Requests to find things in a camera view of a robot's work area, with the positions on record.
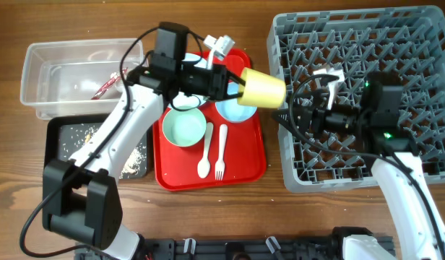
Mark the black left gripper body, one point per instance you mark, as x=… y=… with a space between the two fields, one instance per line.
x=207 y=81

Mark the white plastic fork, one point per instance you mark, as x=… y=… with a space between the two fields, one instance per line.
x=220 y=164

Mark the clear plastic waste bin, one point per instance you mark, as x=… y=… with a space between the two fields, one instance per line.
x=59 y=78

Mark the black food waste tray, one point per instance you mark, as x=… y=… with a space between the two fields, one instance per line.
x=53 y=129

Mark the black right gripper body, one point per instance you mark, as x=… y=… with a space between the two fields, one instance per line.
x=342 y=120

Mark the grey dishwasher rack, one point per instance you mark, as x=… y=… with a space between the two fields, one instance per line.
x=406 y=41

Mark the white plastic spoon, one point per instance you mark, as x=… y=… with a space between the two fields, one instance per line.
x=204 y=165

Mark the red serving tray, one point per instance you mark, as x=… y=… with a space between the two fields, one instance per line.
x=245 y=161

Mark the red ketchup packet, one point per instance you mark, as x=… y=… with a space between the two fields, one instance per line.
x=114 y=78

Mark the white napkin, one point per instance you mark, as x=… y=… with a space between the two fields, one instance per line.
x=119 y=85

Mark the mint green bowl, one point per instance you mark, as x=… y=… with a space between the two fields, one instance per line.
x=184 y=128

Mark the light blue plate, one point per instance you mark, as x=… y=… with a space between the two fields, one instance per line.
x=194 y=101

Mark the rice and food scraps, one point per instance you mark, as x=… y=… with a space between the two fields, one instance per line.
x=73 y=137

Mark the yellow plastic cup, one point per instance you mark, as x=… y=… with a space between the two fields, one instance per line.
x=261 y=90

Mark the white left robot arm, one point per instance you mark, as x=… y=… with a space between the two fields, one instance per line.
x=80 y=195

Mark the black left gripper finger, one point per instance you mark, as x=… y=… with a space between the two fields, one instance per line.
x=233 y=96
x=234 y=78

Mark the light blue bowl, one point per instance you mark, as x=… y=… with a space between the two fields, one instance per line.
x=231 y=111

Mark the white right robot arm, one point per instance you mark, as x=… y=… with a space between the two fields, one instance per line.
x=390 y=154

